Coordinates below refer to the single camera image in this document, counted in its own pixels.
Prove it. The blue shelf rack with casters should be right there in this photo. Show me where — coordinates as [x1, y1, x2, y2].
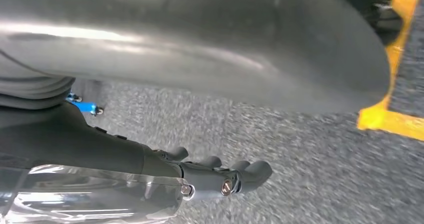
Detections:
[65, 90, 105, 117]

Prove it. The yellow floor tape square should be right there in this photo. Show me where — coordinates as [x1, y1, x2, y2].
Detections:
[357, 0, 424, 142]

